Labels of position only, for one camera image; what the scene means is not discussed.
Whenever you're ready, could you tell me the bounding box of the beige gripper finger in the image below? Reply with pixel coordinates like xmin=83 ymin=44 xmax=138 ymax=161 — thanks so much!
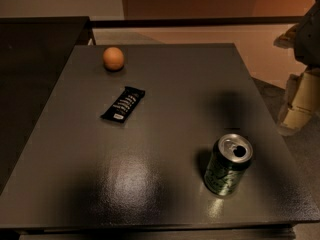
xmin=277 ymin=67 xmax=320 ymax=136
xmin=274 ymin=24 xmax=298 ymax=49

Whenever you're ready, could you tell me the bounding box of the green soda can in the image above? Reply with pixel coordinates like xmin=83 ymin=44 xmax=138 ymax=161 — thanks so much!
xmin=204 ymin=134 xmax=253 ymax=196

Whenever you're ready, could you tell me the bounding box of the black chocolate bar wrapper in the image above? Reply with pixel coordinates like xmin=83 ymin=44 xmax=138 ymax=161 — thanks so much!
xmin=101 ymin=86 xmax=145 ymax=123

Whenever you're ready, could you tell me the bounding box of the orange ball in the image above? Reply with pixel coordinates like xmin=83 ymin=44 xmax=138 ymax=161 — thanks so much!
xmin=103 ymin=47 xmax=124 ymax=71

